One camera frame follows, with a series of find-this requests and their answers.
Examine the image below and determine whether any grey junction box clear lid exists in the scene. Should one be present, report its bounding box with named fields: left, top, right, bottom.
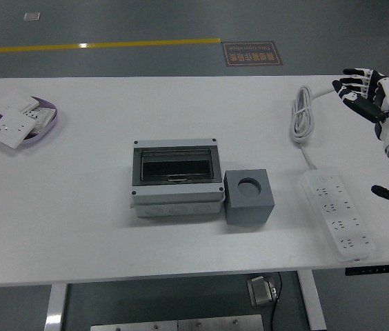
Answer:
left=129, top=137, right=226, bottom=218

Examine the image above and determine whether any grey cube with round hole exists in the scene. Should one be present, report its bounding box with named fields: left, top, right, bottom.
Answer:
left=224, top=168, right=275, bottom=225

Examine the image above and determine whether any white power strip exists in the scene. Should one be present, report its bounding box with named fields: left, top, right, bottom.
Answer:
left=300, top=168, right=377, bottom=262

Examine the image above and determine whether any brown floor sign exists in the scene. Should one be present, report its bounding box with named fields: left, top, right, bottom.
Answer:
left=221, top=41, right=283, bottom=67

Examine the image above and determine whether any black table control panel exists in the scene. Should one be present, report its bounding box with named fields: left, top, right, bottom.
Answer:
left=345, top=264, right=389, bottom=277

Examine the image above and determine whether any white table leg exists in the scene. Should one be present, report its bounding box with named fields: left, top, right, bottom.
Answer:
left=297, top=270, right=327, bottom=331
left=44, top=284, right=68, bottom=331

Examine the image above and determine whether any grey metal foot pedal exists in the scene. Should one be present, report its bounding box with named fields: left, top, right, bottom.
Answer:
left=246, top=275, right=279, bottom=307

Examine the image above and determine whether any yellow floor tape line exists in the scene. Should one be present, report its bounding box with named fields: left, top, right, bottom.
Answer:
left=0, top=37, right=221, bottom=54

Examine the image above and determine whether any purple oval tray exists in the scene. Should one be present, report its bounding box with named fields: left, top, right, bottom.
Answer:
left=0, top=96, right=59, bottom=150

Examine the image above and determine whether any white socket module with holes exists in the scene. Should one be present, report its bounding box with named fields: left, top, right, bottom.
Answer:
left=21, top=106, right=57, bottom=136

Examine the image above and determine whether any thin black cable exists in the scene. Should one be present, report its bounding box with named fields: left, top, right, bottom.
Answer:
left=269, top=272, right=282, bottom=331

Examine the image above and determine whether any metal base plate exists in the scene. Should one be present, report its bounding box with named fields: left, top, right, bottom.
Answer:
left=90, top=314, right=264, bottom=331

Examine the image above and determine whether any white wall switch plate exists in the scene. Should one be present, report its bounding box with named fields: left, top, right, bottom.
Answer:
left=0, top=88, right=40, bottom=114

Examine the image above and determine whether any white wall socket plate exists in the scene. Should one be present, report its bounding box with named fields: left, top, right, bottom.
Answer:
left=0, top=109, right=37, bottom=150

